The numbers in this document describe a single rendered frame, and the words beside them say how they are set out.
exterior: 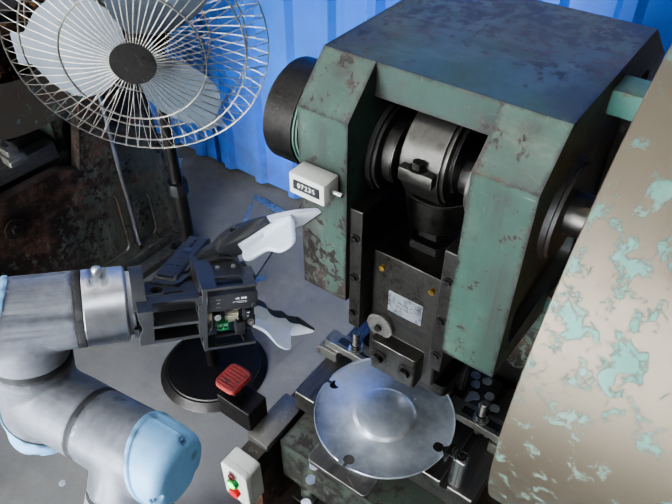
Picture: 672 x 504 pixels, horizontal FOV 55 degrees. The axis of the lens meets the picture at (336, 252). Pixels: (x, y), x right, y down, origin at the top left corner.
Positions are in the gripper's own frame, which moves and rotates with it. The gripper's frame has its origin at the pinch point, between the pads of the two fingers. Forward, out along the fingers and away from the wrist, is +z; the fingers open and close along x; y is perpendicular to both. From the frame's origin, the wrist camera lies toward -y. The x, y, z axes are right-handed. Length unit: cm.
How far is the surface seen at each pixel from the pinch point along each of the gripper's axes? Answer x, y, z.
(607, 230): 13.1, 21.3, 18.0
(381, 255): -16.7, -30.5, 23.0
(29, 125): -24, -142, -39
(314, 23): -2, -189, 62
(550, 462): -11.2, 23.4, 17.1
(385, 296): -25.9, -31.4, 25.2
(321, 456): -59, -28, 13
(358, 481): -59, -20, 18
